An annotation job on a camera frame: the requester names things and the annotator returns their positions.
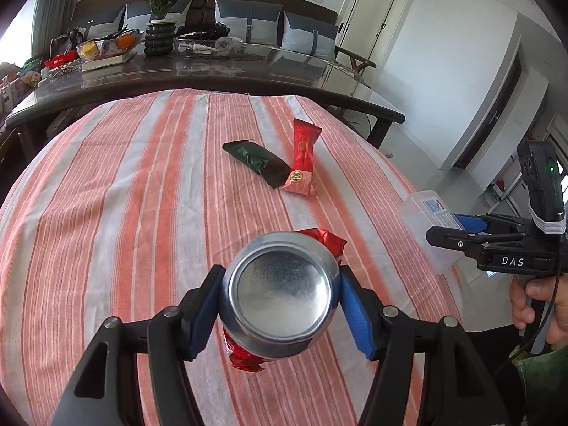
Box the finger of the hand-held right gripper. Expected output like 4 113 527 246
426 226 526 259
453 214 531 237

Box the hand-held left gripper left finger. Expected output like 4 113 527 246
51 264 227 426

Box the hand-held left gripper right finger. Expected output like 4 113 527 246
338 265 511 426

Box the clear plastic box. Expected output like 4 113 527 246
397 190 466 275

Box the crushed red can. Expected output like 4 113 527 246
220 228 348 372

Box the person's right hand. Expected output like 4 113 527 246
509 273 568 348

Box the dark door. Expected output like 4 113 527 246
453 49 546 169

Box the dark green brown wrapper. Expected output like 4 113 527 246
222 140 291 189

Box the person's green clothing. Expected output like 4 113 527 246
515 345 568 426

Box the red snack wrapper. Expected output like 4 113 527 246
282 118 323 197

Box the white door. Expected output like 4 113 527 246
337 0 413 96

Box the dark glossy coffee table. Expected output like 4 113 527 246
4 42 406 152

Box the grey white pillow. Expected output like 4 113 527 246
280 11 339 60
124 2 154 32
166 0 195 24
82 6 127 38
214 0 284 47

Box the clear glass tray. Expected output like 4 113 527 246
174 35 245 57

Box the white book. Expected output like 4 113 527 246
81 51 138 72

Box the black ribbed vase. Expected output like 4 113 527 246
144 18 178 56

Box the glass fruit bowl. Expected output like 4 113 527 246
75 29 145 60

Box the red box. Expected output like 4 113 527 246
44 51 78 67

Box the black cable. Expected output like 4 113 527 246
506 273 561 365

